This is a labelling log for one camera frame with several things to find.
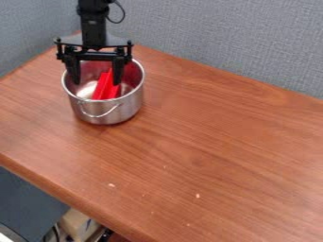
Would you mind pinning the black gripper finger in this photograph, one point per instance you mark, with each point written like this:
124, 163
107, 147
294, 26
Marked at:
118, 67
74, 69

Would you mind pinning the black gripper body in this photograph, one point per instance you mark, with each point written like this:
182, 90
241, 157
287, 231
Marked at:
94, 44

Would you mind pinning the beige box under table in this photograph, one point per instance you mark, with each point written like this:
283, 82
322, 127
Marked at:
79, 225

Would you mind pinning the red ridged block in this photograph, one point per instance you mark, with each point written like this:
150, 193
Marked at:
106, 89

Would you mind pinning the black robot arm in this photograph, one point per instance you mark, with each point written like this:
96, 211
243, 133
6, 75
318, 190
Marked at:
110, 8

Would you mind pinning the metal pot with handle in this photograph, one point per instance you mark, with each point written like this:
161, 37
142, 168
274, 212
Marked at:
107, 111

